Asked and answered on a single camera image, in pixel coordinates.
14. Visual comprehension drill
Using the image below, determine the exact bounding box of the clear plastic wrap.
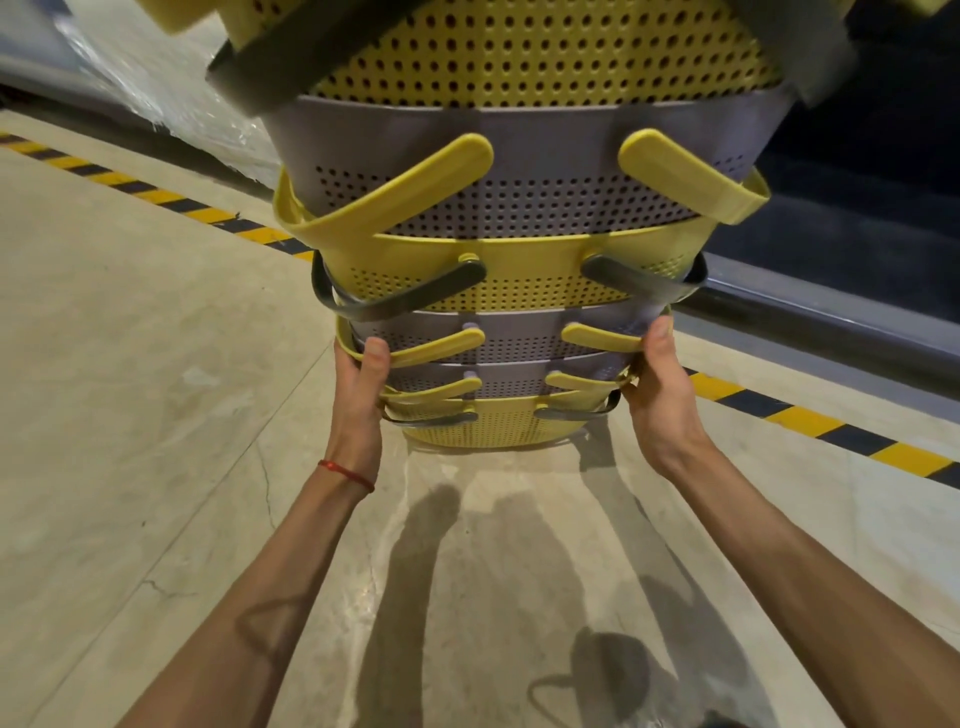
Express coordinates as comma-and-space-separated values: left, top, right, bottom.
52, 0, 283, 189

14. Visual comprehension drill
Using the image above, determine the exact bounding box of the person's left forearm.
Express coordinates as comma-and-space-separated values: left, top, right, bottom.
116, 463, 376, 728

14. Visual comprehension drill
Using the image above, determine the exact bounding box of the person's right forearm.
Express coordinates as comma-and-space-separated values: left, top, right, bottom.
659, 442, 960, 728

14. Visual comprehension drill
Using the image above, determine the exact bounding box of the stack of nested baskets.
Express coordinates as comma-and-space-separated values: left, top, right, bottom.
134, 0, 950, 451

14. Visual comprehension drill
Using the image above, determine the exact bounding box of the red string bracelet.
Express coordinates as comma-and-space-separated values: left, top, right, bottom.
317, 458, 376, 495

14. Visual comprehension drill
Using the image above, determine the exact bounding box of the person's right hand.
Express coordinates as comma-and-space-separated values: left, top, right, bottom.
620, 314, 714, 481

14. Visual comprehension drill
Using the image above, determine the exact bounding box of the black metal shelf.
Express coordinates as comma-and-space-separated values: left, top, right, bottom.
0, 0, 960, 399

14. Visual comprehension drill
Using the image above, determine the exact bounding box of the person's left hand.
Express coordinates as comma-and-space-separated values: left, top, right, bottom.
323, 337, 391, 489

